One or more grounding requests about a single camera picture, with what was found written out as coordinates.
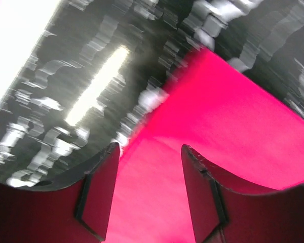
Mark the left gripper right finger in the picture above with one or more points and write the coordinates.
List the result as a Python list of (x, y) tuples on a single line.
[(227, 208)]

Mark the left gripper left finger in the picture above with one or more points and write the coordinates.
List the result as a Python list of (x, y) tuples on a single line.
[(74, 206)]

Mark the pink red t shirt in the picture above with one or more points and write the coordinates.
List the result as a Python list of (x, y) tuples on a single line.
[(226, 118)]

